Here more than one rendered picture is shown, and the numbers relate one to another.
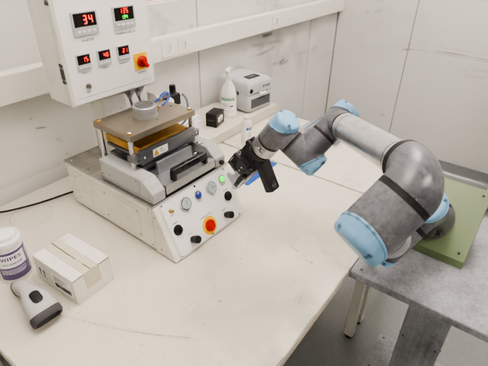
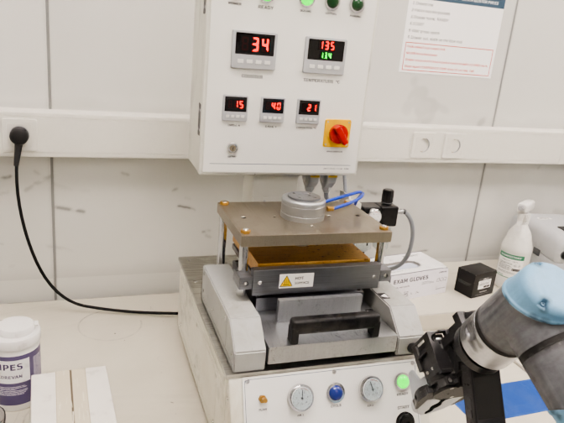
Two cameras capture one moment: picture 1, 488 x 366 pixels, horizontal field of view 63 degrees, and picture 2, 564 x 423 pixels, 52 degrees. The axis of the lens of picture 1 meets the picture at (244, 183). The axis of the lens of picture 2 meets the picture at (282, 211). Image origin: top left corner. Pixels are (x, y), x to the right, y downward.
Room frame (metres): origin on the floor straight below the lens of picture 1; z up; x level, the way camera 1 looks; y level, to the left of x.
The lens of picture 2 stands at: (0.34, -0.18, 1.43)
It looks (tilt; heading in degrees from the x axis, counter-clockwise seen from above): 17 degrees down; 33
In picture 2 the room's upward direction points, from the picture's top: 5 degrees clockwise
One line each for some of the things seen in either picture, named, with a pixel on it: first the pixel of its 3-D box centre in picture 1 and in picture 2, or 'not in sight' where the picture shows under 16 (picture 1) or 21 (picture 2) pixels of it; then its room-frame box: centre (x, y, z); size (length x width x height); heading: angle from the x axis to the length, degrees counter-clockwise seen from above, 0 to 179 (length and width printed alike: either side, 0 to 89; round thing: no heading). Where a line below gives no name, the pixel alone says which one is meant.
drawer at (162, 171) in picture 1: (160, 157); (303, 298); (1.16, 0.28, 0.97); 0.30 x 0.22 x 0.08; 53
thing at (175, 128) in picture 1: (149, 127); (304, 238); (1.20, 0.31, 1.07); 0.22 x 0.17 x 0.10; 143
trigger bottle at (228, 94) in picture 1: (228, 92); (517, 244); (1.97, 0.09, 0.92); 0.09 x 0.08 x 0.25; 174
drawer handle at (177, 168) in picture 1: (189, 165); (335, 326); (1.08, 0.17, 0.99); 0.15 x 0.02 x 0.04; 143
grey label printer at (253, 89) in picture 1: (245, 89); (557, 251); (2.13, 0.00, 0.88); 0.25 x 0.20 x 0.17; 47
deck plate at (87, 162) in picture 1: (145, 161); (286, 300); (1.21, 0.35, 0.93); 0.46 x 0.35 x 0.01; 53
